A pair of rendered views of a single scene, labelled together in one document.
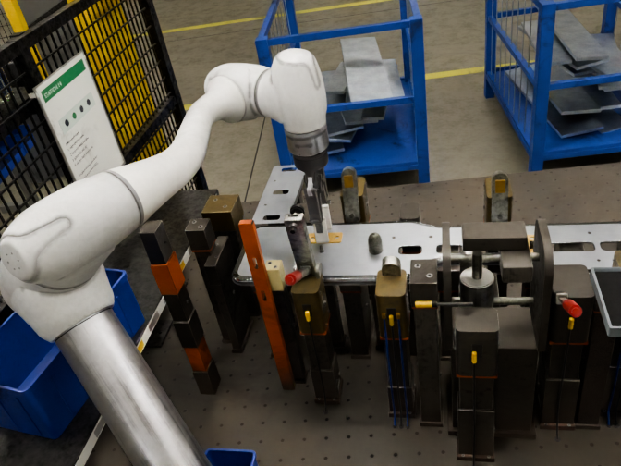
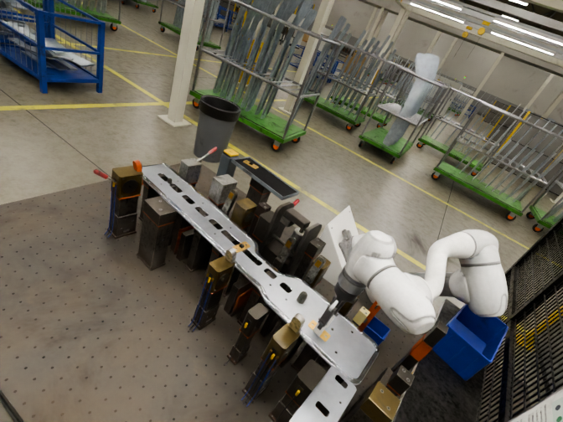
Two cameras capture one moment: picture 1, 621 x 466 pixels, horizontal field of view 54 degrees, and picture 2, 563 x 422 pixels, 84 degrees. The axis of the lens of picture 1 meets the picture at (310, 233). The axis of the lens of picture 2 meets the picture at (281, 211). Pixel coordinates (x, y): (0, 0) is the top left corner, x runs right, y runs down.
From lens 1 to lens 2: 2.00 m
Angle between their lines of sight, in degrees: 113
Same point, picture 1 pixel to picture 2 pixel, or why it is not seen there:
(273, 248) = (350, 350)
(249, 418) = not seen: hidden behind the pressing
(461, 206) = (110, 404)
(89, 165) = not seen: outside the picture
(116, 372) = not seen: hidden behind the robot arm
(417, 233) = (273, 291)
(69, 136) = (548, 410)
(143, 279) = (435, 378)
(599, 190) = (30, 319)
